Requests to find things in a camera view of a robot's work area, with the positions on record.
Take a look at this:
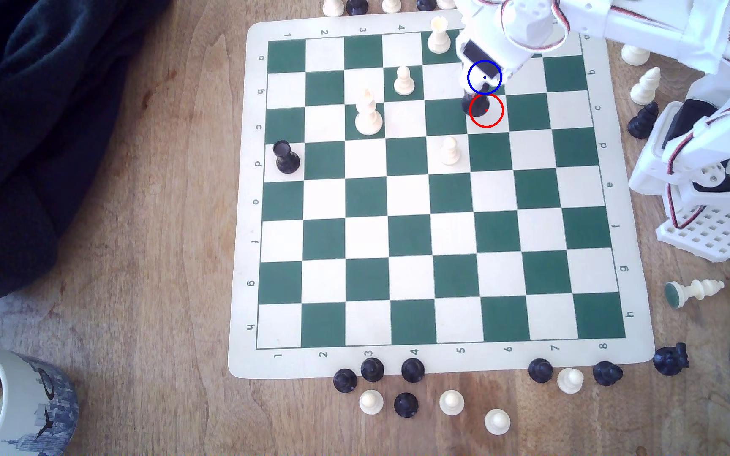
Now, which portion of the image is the tall black chess piece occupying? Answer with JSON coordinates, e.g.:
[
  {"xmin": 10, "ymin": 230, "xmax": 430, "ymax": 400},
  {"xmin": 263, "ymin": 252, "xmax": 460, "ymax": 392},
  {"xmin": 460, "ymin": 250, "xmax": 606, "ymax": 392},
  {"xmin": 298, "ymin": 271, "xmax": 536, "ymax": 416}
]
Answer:
[{"xmin": 461, "ymin": 85, "xmax": 493, "ymax": 119}]

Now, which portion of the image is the dark blue cloth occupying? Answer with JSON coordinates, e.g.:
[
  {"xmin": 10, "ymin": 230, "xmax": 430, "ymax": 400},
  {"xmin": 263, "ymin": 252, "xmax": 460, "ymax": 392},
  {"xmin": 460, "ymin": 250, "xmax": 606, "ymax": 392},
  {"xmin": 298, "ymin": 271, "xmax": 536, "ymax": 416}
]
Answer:
[{"xmin": 0, "ymin": 0, "xmax": 172, "ymax": 304}]

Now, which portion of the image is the black chess rook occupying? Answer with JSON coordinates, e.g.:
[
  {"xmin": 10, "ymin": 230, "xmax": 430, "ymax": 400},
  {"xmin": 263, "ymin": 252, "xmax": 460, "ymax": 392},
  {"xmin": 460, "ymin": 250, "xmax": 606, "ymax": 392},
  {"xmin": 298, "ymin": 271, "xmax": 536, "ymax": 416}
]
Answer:
[{"xmin": 273, "ymin": 140, "xmax": 302, "ymax": 175}]

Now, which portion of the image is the red black white servo cable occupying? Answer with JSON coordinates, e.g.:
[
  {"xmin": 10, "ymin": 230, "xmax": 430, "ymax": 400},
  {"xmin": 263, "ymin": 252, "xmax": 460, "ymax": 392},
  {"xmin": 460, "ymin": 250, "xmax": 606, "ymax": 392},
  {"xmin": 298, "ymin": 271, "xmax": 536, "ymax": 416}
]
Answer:
[{"xmin": 664, "ymin": 136, "xmax": 707, "ymax": 232}]

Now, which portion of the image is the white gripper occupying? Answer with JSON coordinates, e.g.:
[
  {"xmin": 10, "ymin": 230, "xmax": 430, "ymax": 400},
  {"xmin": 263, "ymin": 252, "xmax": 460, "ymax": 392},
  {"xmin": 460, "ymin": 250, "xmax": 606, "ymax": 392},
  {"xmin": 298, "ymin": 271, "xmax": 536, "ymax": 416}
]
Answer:
[{"xmin": 455, "ymin": 0, "xmax": 570, "ymax": 84}]

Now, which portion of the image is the white chess piece green felt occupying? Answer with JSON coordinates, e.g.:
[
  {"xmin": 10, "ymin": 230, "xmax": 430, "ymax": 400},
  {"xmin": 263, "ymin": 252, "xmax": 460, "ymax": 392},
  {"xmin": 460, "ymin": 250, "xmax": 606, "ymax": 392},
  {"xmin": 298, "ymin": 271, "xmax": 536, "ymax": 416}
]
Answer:
[{"xmin": 664, "ymin": 279, "xmax": 725, "ymax": 310}]

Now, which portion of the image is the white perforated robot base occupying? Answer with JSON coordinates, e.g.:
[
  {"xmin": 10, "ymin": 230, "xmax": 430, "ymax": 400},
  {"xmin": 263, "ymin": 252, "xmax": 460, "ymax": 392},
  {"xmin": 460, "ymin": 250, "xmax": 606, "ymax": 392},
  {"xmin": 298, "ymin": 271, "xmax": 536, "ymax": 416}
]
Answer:
[{"xmin": 656, "ymin": 201, "xmax": 730, "ymax": 263}]

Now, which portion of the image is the black chess knight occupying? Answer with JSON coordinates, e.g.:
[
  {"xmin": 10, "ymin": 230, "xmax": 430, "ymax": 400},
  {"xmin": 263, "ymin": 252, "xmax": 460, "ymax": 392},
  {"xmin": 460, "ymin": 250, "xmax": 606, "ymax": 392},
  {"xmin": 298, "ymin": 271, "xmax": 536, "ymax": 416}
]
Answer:
[
  {"xmin": 626, "ymin": 101, "xmax": 660, "ymax": 140},
  {"xmin": 653, "ymin": 342, "xmax": 690, "ymax": 376}
]

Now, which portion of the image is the white chess bishop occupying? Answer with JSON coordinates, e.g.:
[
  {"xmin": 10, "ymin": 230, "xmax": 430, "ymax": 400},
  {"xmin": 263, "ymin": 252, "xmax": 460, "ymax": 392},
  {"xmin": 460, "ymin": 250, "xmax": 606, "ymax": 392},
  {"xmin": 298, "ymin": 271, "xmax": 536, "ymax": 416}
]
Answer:
[{"xmin": 630, "ymin": 66, "xmax": 662, "ymax": 106}]

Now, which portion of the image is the green white chess board mat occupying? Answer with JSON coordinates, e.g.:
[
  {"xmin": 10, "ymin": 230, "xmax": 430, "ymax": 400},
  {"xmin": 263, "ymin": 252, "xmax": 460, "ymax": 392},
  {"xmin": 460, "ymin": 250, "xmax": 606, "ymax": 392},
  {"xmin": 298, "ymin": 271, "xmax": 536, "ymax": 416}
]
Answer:
[{"xmin": 227, "ymin": 6, "xmax": 656, "ymax": 381}]

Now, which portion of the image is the white mug with skyline print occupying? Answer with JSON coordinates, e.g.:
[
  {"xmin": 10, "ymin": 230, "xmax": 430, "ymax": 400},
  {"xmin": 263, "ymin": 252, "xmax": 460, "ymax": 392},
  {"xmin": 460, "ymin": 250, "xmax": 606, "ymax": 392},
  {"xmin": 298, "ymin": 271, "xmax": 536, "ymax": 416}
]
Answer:
[{"xmin": 0, "ymin": 339, "xmax": 79, "ymax": 456}]

